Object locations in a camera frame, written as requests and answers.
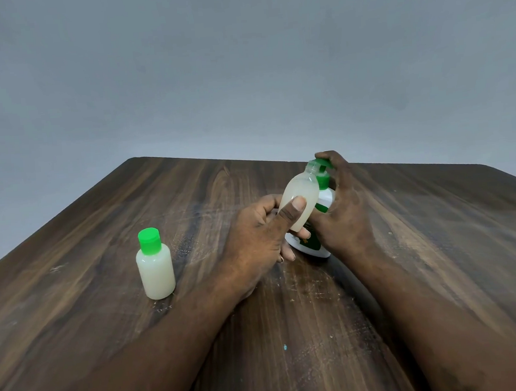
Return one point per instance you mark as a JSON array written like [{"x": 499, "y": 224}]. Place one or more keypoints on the white hand sanitizer pump bottle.
[{"x": 316, "y": 246}]

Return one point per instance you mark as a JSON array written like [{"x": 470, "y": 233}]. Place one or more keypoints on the person's left hand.
[{"x": 252, "y": 246}]

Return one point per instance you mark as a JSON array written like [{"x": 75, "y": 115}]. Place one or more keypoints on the person's left forearm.
[{"x": 128, "y": 361}]

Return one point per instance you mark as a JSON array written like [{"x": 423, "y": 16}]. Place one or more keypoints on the person's right hand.
[{"x": 348, "y": 222}]

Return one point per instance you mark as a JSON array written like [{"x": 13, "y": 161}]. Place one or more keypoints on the small clear bottle white cap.
[{"x": 304, "y": 192}]

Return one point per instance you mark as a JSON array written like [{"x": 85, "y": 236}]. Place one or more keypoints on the small clear bottle green-capped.
[{"x": 156, "y": 275}]

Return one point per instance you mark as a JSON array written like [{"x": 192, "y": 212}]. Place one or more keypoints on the person's right forearm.
[{"x": 457, "y": 327}]

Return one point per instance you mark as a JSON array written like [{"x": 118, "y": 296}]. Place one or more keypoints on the green bottle cap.
[{"x": 149, "y": 241}]

